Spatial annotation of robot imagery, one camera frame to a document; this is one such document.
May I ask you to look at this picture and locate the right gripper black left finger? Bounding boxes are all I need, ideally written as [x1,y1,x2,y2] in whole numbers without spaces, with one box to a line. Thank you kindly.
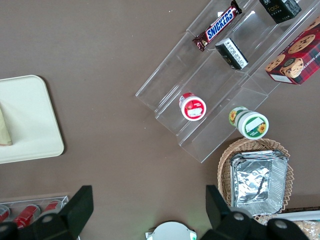
[29,185,95,240]

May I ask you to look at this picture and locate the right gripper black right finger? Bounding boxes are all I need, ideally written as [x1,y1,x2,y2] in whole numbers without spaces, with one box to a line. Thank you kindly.
[199,184,256,240]

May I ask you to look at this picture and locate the triangle sandwich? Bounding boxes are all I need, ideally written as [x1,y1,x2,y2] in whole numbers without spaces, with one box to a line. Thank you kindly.
[0,107,13,147]

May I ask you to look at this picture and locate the light tan wicker basket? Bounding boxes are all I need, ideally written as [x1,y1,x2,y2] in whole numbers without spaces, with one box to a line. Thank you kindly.
[217,137,295,223]

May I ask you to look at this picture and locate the cream plastic serving tray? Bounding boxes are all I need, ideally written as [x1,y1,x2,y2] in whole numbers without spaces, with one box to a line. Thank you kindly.
[0,74,65,165]

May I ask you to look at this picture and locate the red cola bottle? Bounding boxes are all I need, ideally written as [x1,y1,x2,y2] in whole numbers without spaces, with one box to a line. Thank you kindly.
[41,199,63,216]
[13,204,41,228]
[0,206,11,222]

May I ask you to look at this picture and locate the clear acrylic bottle rack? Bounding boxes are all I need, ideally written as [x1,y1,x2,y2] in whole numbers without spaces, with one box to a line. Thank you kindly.
[0,194,70,240]

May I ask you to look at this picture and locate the stacked aluminium foil trays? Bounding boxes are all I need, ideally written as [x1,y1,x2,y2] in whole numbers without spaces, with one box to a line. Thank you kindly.
[229,149,290,217]

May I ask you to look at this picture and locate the white rectangular snack bin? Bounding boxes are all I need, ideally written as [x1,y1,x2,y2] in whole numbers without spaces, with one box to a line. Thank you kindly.
[281,209,320,240]

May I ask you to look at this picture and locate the clear rice cracker bag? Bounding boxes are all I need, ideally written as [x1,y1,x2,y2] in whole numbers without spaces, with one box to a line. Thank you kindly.
[292,219,320,240]

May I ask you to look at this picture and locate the green lidded sunflower cup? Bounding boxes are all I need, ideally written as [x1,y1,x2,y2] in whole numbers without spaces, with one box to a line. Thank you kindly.
[228,106,270,140]

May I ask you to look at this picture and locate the red lidded cup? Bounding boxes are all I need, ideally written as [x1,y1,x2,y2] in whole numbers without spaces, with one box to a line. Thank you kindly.
[178,92,208,122]

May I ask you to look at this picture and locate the clear acrylic tiered shelf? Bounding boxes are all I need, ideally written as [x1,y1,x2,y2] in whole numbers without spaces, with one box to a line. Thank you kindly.
[134,0,320,165]

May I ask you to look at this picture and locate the black box white label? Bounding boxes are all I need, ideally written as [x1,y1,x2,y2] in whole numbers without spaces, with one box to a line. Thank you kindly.
[214,37,249,71]

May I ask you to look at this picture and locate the red tartan cookie box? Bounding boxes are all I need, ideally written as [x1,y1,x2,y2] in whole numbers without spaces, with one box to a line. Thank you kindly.
[264,16,320,86]

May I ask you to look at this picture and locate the Snickers chocolate bar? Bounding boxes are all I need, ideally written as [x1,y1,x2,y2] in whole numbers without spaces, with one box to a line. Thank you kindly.
[191,0,243,53]

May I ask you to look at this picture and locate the black box gold print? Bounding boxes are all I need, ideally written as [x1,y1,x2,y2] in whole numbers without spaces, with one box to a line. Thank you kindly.
[258,0,303,25]

